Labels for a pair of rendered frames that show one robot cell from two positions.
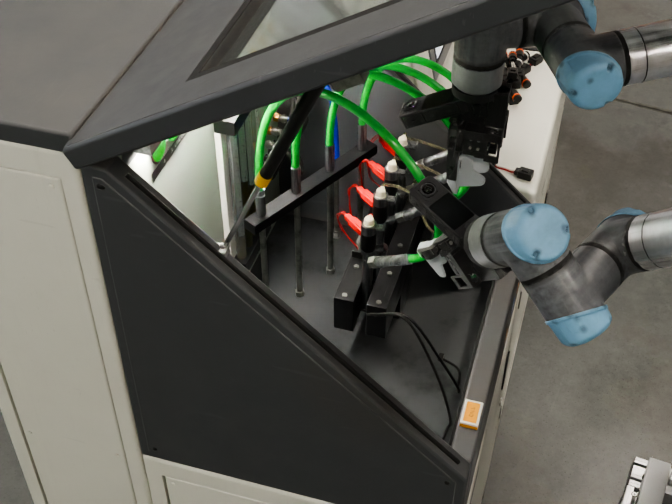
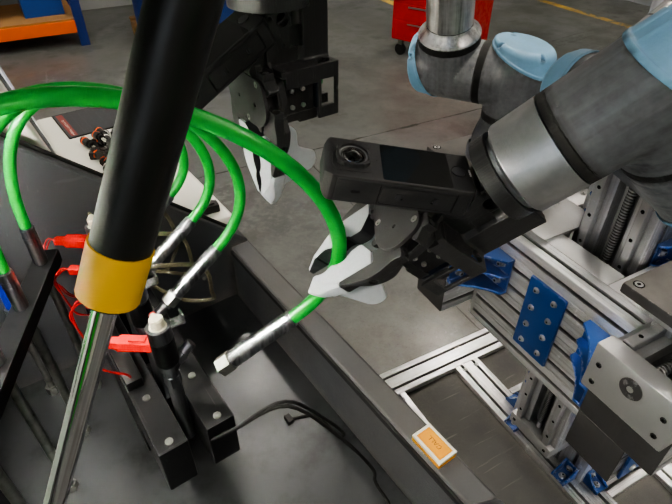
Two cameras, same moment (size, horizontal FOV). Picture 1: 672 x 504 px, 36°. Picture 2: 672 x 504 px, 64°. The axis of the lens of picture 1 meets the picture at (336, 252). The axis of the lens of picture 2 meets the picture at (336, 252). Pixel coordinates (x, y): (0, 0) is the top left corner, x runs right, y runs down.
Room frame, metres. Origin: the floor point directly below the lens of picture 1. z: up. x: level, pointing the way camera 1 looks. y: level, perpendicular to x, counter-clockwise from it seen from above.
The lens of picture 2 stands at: (0.92, 0.15, 1.57)
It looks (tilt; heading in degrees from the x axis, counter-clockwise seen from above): 38 degrees down; 308
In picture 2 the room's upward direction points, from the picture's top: straight up
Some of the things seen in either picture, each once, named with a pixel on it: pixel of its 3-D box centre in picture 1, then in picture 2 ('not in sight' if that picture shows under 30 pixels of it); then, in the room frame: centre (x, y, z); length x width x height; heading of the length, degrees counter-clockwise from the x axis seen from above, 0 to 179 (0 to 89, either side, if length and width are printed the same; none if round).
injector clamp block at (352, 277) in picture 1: (382, 270); (159, 382); (1.45, -0.09, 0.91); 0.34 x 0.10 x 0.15; 163
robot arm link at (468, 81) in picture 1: (477, 70); not in sight; (1.28, -0.21, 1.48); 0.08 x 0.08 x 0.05
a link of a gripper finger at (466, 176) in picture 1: (466, 177); (290, 165); (1.26, -0.21, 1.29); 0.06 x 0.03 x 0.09; 73
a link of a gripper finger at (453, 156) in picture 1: (454, 154); (271, 132); (1.26, -0.18, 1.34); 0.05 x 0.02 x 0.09; 163
